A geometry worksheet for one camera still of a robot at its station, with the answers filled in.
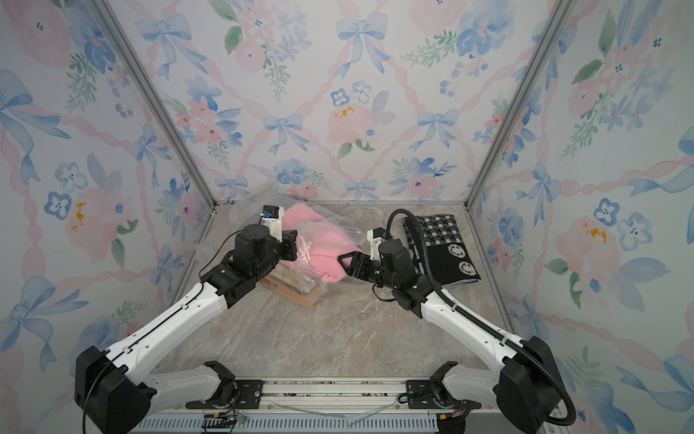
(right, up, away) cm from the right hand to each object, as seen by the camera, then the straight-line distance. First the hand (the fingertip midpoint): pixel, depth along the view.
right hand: (347, 259), depth 77 cm
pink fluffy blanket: (-8, +4, +5) cm, 10 cm away
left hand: (-14, +8, 0) cm, 16 cm away
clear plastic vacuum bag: (-37, +15, +22) cm, 45 cm away
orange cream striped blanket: (-17, -9, +7) cm, 20 cm away
